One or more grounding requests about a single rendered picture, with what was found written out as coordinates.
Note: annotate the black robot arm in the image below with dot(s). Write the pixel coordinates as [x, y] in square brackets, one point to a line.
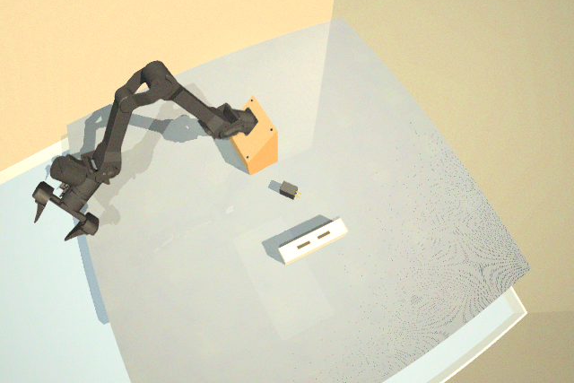
[222, 122]

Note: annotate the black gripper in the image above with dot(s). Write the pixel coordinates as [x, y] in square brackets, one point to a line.
[72, 202]

